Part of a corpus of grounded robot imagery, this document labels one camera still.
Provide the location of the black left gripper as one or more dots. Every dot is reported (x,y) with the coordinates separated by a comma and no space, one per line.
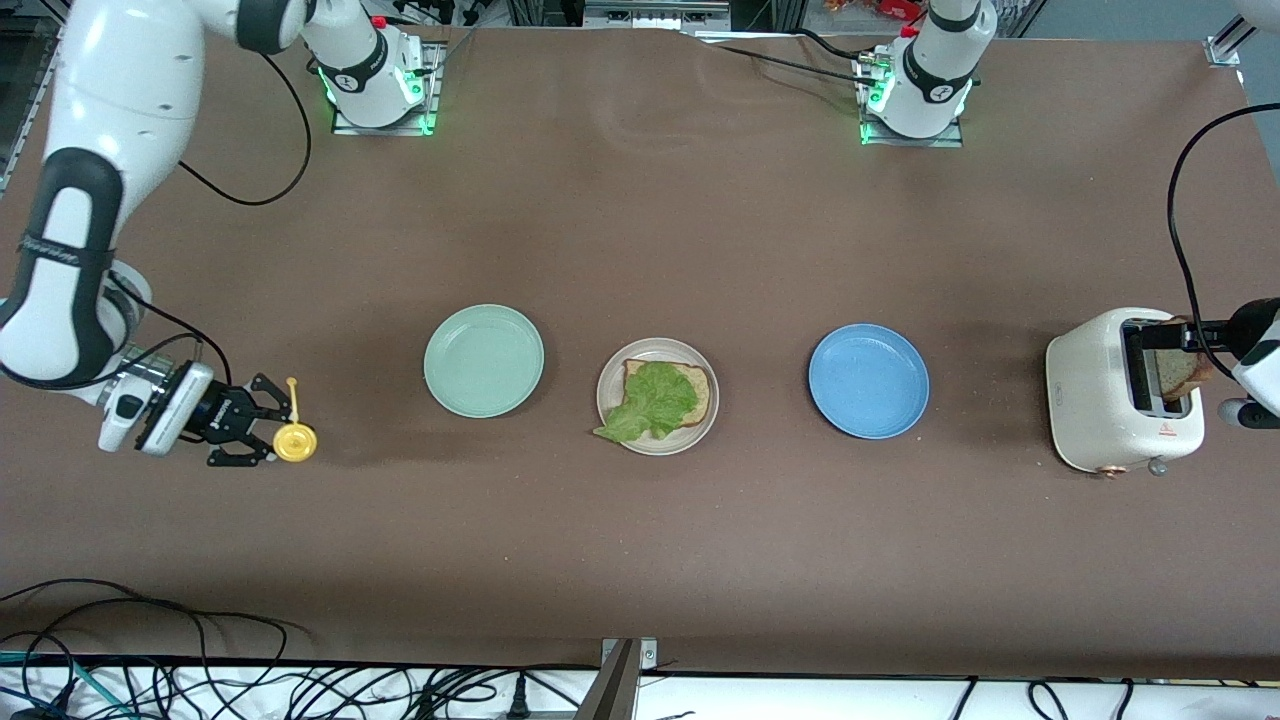
(1243,327)

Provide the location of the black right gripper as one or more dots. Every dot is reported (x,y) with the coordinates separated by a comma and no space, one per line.
(217,414)

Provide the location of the yellow squeeze bottle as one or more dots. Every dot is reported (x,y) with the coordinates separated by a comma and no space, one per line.
(295,443)

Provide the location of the brown bread slice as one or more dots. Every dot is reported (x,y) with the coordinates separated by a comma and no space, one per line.
(1180,378)
(704,400)

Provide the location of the green lettuce leaf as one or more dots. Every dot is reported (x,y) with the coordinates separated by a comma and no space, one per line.
(655,400)

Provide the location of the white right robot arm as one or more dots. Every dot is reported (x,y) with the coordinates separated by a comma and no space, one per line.
(120,90)

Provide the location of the mint green plate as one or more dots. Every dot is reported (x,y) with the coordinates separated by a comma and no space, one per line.
(484,360)

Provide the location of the blue plate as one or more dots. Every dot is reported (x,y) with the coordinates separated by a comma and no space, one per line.
(869,381)

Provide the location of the beige plate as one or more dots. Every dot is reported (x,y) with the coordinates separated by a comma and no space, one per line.
(610,385)

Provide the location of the white toaster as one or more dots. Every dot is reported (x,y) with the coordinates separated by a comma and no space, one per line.
(1090,400)

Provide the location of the black power plug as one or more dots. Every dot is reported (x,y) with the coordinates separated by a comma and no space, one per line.
(518,703)

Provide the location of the red orange package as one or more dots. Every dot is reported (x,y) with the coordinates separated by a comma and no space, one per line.
(880,8)

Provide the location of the grey metal device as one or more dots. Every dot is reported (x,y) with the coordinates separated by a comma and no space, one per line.
(650,15)

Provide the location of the aluminium corner bracket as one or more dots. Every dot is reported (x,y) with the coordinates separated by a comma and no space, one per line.
(1225,50)

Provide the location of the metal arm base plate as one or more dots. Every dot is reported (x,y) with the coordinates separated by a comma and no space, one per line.
(900,142)
(437,100)

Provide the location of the aluminium profile post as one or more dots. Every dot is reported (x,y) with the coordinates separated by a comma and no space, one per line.
(620,690)

